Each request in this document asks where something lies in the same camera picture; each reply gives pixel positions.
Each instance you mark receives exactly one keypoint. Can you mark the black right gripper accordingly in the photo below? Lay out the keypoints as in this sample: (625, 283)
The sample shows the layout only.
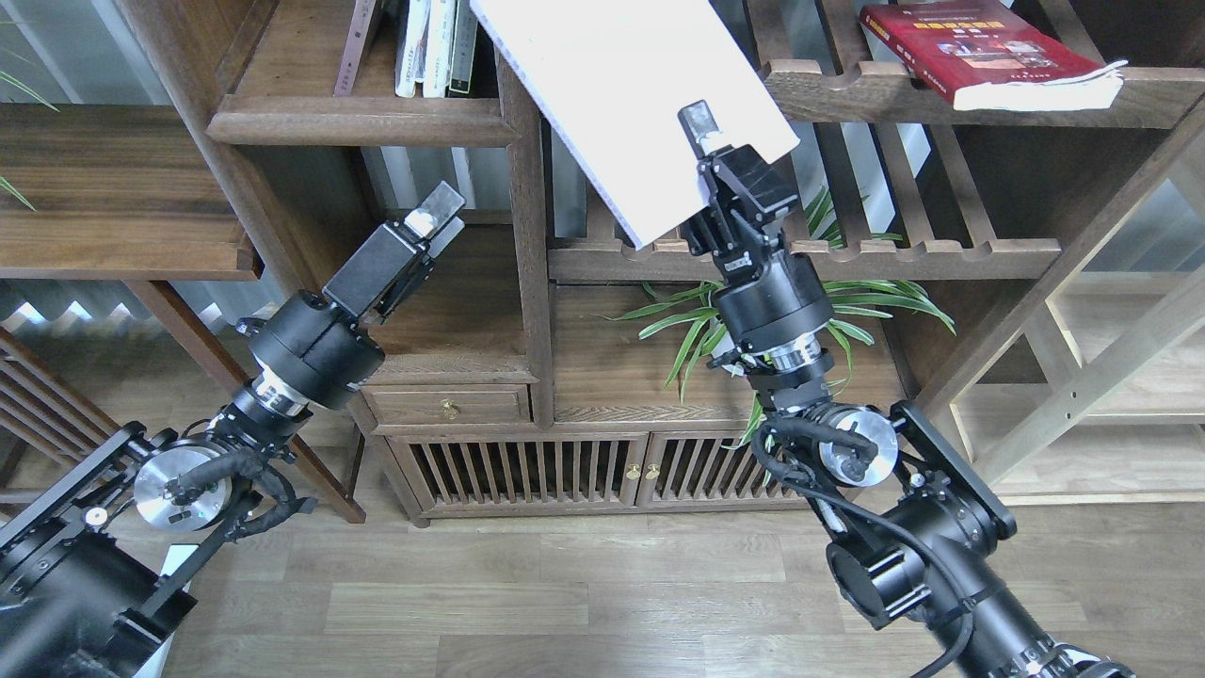
(771, 301)

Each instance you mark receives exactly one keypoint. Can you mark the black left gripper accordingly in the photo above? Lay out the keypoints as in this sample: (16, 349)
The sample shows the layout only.
(313, 349)

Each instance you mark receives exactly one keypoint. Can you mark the white paperback book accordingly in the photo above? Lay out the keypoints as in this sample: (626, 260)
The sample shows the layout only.
(611, 78)

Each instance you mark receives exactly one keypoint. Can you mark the maroon book white characters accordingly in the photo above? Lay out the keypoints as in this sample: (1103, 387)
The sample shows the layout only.
(361, 31)

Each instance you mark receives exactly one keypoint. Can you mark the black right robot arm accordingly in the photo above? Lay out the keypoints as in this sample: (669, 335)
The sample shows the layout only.
(911, 525)

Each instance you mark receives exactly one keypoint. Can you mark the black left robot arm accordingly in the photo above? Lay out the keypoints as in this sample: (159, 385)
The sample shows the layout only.
(74, 603)

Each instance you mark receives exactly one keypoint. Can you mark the dark wooden side shelf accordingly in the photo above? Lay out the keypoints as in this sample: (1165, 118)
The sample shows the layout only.
(121, 193)

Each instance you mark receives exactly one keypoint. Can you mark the white upright book left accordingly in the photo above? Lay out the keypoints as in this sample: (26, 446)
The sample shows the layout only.
(410, 63)

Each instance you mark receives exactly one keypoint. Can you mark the white upright book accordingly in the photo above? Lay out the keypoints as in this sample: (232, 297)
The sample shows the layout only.
(410, 63)
(440, 40)

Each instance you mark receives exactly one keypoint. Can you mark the dark green upright book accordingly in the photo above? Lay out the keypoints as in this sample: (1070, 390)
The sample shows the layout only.
(463, 54)

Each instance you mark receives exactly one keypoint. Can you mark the white upright book middle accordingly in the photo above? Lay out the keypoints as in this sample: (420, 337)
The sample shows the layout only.
(440, 40)

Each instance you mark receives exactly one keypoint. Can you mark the dark wooden bookshelf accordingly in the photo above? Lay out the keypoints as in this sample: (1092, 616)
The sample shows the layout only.
(505, 387)

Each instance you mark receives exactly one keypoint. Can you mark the red paperback book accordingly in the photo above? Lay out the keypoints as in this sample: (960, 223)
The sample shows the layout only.
(979, 55)

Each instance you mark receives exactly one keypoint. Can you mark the slatted wooden rack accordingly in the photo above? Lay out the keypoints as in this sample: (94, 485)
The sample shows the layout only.
(64, 394)

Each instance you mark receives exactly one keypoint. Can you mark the light wooden shelf frame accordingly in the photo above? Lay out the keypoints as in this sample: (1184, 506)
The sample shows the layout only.
(1111, 409)

